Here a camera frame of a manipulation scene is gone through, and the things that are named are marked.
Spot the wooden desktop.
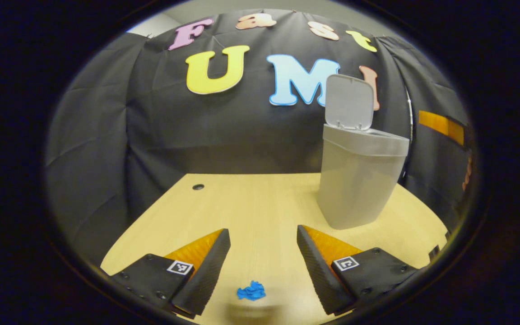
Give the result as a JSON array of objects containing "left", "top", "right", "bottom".
[{"left": 101, "top": 173, "right": 449, "bottom": 325}]

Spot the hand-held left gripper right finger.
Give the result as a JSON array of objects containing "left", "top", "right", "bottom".
[{"left": 297, "top": 225, "right": 418, "bottom": 316}]

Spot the blue paper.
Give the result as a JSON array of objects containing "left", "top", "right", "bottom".
[{"left": 237, "top": 280, "right": 266, "bottom": 302}]

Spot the grey desktop garbage bin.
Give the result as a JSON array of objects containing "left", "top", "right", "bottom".
[{"left": 317, "top": 74, "right": 410, "bottom": 230}]

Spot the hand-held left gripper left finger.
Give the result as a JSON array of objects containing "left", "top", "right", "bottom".
[{"left": 107, "top": 228, "right": 232, "bottom": 319}]

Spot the black backdrop cloth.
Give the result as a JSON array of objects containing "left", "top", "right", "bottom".
[{"left": 46, "top": 9, "right": 473, "bottom": 267}]

